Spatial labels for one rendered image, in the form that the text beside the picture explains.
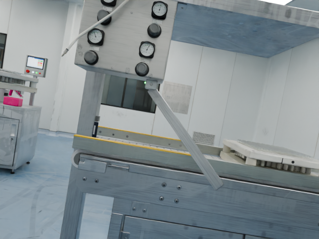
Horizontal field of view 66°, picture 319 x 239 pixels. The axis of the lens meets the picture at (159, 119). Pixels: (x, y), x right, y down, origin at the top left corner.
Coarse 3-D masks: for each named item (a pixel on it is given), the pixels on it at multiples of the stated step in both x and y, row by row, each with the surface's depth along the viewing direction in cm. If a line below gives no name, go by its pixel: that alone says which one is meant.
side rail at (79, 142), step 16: (80, 144) 62; (96, 144) 62; (112, 144) 62; (160, 160) 63; (176, 160) 63; (192, 160) 63; (208, 160) 63; (224, 160) 65; (256, 176) 64; (272, 176) 64; (288, 176) 64; (304, 176) 64
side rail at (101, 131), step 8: (104, 128) 89; (104, 136) 89; (112, 136) 89; (120, 136) 90; (128, 136) 90; (136, 136) 90; (144, 136) 90; (152, 136) 90; (152, 144) 90; (160, 144) 90; (168, 144) 90; (176, 144) 90; (200, 144) 90; (208, 152) 91; (216, 152) 91; (232, 152) 91
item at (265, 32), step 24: (192, 0) 58; (216, 0) 58; (240, 0) 58; (192, 24) 74; (216, 24) 71; (240, 24) 68; (264, 24) 65; (288, 24) 62; (312, 24) 59; (216, 48) 96; (240, 48) 90; (264, 48) 85; (288, 48) 81
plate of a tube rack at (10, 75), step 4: (0, 72) 98; (4, 72) 99; (8, 72) 101; (8, 76) 101; (12, 76) 103; (16, 76) 104; (20, 76) 106; (24, 76) 108; (24, 80) 111; (28, 80) 111; (32, 80) 113; (36, 80) 115
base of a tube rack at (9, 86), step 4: (0, 84) 99; (4, 84) 100; (8, 84) 102; (12, 84) 104; (4, 88) 100; (8, 88) 102; (12, 88) 104; (16, 88) 106; (20, 88) 108; (24, 88) 109; (28, 88) 112; (32, 88) 114; (36, 88) 116; (32, 92) 114; (36, 92) 116
